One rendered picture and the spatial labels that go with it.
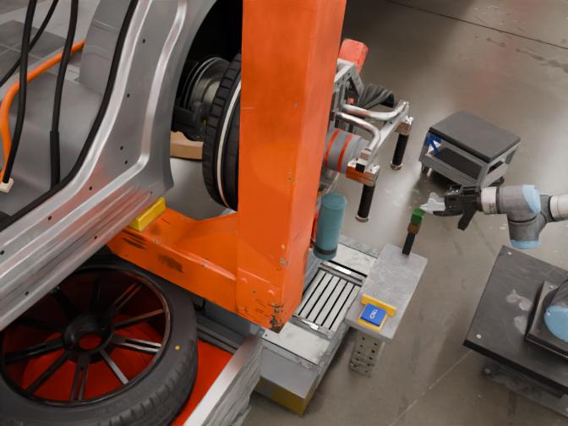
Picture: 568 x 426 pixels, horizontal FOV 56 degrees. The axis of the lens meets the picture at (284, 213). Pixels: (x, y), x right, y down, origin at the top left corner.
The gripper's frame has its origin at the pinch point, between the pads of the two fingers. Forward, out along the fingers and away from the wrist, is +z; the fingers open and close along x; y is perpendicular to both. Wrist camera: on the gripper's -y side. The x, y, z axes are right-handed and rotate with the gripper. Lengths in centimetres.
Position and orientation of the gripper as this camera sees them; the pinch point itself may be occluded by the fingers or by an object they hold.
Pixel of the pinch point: (424, 209)
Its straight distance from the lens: 195.4
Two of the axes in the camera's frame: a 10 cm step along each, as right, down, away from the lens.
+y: -3.2, -8.1, -4.9
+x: -3.9, 5.8, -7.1
